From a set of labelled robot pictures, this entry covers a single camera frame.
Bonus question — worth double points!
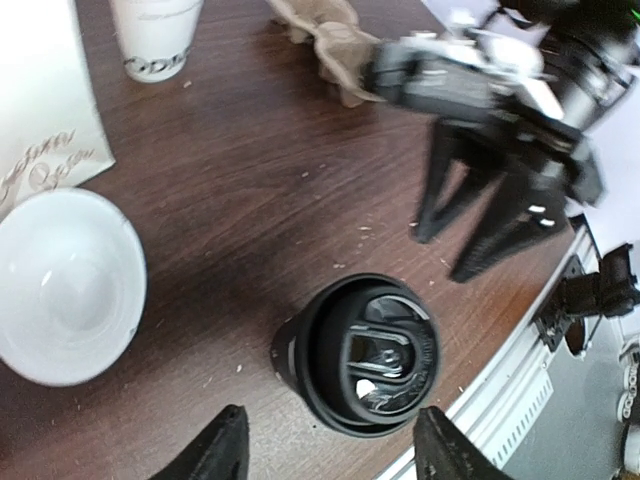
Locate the black plastic cup lid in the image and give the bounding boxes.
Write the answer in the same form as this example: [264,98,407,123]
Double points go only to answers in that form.
[304,272,444,435]

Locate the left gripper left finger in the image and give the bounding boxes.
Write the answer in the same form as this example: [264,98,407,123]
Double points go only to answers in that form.
[150,404,250,480]

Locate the white ceramic bowl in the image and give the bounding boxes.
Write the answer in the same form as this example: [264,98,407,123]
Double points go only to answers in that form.
[1,188,147,387]

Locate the cardboard cup carrier tray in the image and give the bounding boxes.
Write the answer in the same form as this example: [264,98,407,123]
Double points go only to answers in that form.
[268,0,382,108]

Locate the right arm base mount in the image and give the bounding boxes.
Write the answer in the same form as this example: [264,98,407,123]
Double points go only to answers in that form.
[533,243,639,353]

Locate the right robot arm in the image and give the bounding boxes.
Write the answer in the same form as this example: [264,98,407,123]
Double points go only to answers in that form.
[362,1,639,283]

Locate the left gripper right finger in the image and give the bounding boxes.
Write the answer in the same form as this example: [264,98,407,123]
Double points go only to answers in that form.
[413,406,512,480]

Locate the white paper takeout bag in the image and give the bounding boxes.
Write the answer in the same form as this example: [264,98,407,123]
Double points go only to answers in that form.
[1,1,115,215]

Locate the white cup holding straws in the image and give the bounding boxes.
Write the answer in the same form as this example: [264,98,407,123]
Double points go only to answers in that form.
[110,0,204,83]

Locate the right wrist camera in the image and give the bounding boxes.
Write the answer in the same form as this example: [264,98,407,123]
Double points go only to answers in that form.
[403,8,564,120]

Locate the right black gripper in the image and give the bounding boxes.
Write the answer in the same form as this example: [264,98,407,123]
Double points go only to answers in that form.
[364,36,603,283]

